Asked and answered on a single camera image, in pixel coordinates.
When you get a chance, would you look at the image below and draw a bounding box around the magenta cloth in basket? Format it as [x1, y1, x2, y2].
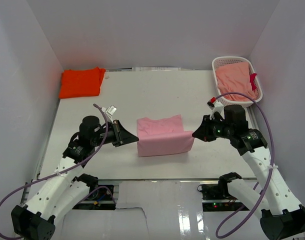
[249, 73, 257, 92]

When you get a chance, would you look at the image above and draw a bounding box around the pink t shirt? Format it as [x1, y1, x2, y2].
[137, 114, 194, 157]

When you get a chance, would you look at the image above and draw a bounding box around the folded orange t shirt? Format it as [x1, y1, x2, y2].
[58, 67, 106, 99]

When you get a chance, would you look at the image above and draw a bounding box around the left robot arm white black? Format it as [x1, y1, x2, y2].
[11, 115, 139, 240]

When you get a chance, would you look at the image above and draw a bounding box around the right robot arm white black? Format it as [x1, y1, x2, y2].
[192, 101, 305, 240]

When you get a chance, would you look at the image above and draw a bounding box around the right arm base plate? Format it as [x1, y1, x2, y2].
[197, 184, 242, 212]

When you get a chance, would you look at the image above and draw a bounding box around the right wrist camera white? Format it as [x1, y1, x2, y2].
[207, 97, 224, 120]

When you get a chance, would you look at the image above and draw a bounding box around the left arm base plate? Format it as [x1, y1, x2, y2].
[73, 184, 119, 211]

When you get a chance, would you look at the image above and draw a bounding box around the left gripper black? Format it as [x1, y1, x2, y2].
[91, 119, 139, 147]

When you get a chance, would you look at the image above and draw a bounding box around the peach t shirt in basket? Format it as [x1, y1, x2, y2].
[215, 62, 256, 99]

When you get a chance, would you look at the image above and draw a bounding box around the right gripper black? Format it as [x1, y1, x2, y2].
[192, 114, 233, 142]

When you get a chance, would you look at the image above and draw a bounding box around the aluminium frame rail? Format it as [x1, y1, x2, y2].
[20, 182, 32, 207]

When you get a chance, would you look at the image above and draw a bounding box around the printed paper label strip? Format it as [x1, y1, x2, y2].
[132, 66, 181, 72]

